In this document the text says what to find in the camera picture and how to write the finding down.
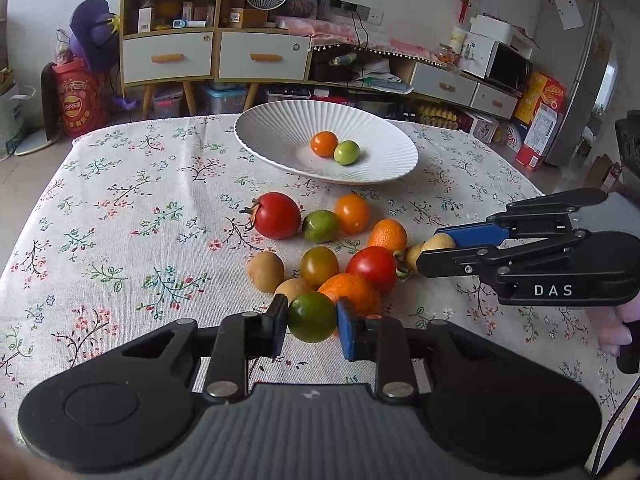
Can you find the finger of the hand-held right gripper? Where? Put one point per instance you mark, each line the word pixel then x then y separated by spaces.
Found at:
pixel 450 262
pixel 475 234

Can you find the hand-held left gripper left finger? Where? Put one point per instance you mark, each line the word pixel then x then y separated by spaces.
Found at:
pixel 280 327

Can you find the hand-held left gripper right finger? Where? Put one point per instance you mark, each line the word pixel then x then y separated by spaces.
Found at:
pixel 345 332

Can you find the longan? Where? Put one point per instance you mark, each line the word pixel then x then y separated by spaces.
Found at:
pixel 265 272
pixel 292 289
pixel 412 258
pixel 440 241

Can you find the dark green tomato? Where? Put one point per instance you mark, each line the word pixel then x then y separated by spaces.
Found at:
pixel 312 317

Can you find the tangerine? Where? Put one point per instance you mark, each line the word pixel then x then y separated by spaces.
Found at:
pixel 352 292
pixel 387 235

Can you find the red tomato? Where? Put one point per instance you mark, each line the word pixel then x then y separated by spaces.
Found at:
pixel 372 268
pixel 277 215

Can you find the white ribbed plate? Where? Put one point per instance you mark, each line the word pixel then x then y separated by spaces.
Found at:
pixel 280 130

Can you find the person's right hand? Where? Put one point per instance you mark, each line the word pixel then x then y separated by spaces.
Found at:
pixel 612 330

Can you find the brownish green tomato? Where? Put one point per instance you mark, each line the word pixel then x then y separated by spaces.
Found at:
pixel 319 265

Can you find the white patterned box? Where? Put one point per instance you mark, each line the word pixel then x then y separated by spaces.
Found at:
pixel 480 126

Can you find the orange tomato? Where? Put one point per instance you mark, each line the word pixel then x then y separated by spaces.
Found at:
pixel 352 213
pixel 324 143

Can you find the brown cardboard box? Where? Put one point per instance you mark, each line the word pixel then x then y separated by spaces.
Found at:
pixel 602 172

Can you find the red and white carton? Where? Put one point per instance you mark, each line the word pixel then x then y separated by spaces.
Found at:
pixel 537 135

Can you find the egg trays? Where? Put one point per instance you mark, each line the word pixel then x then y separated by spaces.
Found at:
pixel 437 115

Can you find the grey low cabinet drawer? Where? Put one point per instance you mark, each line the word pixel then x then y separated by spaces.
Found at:
pixel 500 102
pixel 430 80

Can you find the dark furniture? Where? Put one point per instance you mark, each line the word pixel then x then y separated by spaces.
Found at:
pixel 630 150

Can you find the light green tomato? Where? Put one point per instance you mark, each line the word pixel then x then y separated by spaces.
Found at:
pixel 347 153

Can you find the orange carton box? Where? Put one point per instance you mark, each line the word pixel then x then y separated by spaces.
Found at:
pixel 545 92

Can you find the microwave oven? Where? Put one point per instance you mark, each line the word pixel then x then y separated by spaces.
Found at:
pixel 507 67

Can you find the low wooden cabinet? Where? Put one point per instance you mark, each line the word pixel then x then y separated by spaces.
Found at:
pixel 406 71

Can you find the floral tablecloth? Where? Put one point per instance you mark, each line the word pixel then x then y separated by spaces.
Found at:
pixel 125 240

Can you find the silver refrigerator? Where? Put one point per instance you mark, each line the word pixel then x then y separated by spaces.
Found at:
pixel 575 85

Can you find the stack of folded cloths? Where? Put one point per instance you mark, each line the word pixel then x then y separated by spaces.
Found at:
pixel 380 77

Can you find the white flat box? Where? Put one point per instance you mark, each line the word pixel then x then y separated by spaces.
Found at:
pixel 495 27

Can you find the green bottle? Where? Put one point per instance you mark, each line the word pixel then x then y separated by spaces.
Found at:
pixel 342 59

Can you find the clear storage box black top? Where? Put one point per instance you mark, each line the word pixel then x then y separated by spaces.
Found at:
pixel 287 94

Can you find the clear storage box blue lid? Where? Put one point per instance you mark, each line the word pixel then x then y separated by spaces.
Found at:
pixel 225 99

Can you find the white paper note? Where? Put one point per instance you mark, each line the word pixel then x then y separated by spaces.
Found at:
pixel 570 12

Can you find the pink cloth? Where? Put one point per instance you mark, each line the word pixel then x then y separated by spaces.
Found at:
pixel 340 32

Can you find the small clear storage box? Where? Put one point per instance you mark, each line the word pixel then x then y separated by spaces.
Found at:
pixel 167 102

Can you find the wooden shelf cabinet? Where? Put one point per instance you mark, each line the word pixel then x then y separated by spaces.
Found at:
pixel 148 100

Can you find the red snack bucket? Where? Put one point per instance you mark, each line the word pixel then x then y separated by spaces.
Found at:
pixel 80 105

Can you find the black panel with white base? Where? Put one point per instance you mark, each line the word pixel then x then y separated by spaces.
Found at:
pixel 50 105

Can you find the white blue thermometer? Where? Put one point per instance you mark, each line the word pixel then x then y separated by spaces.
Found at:
pixel 180 23

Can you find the white barcode box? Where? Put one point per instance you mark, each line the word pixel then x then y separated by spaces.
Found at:
pixel 145 20

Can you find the white paper bag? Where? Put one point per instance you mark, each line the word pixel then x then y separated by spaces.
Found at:
pixel 12 120

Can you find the purple plush toy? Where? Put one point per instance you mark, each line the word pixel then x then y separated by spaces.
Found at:
pixel 90 25

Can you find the wall socket strip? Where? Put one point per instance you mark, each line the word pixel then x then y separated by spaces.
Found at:
pixel 345 9

